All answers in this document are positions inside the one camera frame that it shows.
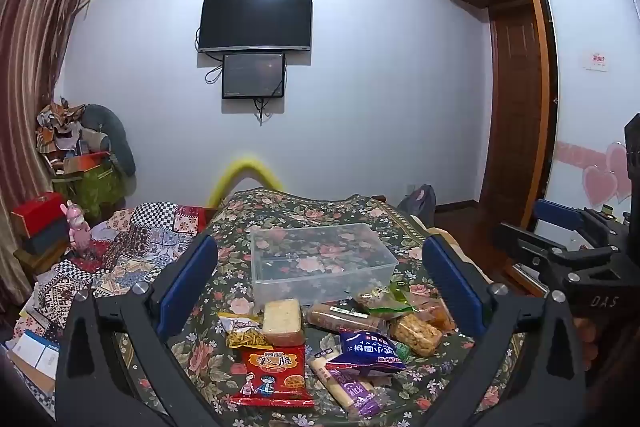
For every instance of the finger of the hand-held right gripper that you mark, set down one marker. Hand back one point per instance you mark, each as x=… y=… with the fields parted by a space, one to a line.
x=557 y=214
x=530 y=249

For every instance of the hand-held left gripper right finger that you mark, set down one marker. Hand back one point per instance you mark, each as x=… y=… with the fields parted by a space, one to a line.
x=452 y=282

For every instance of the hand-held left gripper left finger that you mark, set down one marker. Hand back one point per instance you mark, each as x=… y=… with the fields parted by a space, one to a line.
x=187 y=282

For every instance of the orange snack packet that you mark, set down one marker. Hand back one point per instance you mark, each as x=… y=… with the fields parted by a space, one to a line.
x=440 y=314

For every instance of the clear fried snack packet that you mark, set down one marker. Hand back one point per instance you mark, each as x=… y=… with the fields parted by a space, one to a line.
x=415 y=334

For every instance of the green snack packet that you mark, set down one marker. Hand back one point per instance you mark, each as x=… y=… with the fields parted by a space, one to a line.
x=382 y=304

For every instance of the yellow snack packet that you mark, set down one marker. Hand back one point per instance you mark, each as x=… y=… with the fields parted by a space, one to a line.
x=242 y=332

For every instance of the sponge cake packet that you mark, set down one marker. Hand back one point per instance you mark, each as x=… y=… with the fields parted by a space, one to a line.
x=282 y=322

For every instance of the blue snack packet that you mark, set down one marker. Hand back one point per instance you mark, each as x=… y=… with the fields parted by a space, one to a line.
x=365 y=352

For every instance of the brown biscuit roll packet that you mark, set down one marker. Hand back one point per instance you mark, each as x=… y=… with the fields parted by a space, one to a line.
x=340 y=318

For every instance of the red snack packet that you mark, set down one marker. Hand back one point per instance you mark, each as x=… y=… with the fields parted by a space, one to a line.
x=272 y=377

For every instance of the clear plastic container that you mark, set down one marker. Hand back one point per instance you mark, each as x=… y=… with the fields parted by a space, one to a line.
x=325 y=257

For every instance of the purple stick snack packet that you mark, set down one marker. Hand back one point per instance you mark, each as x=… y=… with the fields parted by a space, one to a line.
x=350 y=392

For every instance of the person's right hand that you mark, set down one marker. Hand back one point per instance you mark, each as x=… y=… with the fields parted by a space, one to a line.
x=585 y=342

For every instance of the beige fleece blanket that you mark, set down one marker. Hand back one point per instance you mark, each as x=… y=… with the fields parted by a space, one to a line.
x=477 y=267

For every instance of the patchwork quilt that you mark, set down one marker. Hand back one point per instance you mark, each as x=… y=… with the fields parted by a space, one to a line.
x=135 y=242

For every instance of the grey backpack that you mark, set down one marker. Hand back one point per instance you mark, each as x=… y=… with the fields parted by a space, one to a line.
x=417 y=204

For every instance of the white sliding wardrobe door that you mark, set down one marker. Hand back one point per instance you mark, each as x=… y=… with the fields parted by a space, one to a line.
x=585 y=117

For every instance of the brown wooden door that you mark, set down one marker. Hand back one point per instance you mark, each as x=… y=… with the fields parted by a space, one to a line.
x=515 y=117

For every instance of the pink toy figure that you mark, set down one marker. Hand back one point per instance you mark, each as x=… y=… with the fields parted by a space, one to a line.
x=77 y=229

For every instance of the yellow foam tube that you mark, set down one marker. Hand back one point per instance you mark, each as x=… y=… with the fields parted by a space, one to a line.
x=235 y=169

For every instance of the green patterned box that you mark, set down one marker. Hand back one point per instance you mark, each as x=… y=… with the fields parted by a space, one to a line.
x=95 y=189

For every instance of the dark grey box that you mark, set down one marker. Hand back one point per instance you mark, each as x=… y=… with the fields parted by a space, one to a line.
x=47 y=242

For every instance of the orange cardboard box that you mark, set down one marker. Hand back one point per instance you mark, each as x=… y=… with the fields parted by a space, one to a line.
x=82 y=162

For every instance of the grey long pillow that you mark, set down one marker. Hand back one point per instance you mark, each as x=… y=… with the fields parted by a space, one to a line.
x=117 y=137

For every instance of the red box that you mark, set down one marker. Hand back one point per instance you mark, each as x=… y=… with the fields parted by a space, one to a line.
x=40 y=209

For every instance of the white cardboard box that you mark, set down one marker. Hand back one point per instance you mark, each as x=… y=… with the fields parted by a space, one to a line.
x=35 y=357

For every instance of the pile of patterned cloths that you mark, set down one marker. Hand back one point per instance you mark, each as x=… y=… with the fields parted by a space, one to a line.
x=60 y=127

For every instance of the striped brown curtain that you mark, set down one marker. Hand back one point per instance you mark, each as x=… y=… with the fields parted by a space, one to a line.
x=30 y=57

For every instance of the small black wall monitor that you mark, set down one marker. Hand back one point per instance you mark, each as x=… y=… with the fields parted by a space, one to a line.
x=252 y=74

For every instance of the large black wall television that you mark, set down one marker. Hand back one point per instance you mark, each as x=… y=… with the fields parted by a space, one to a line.
x=255 y=19

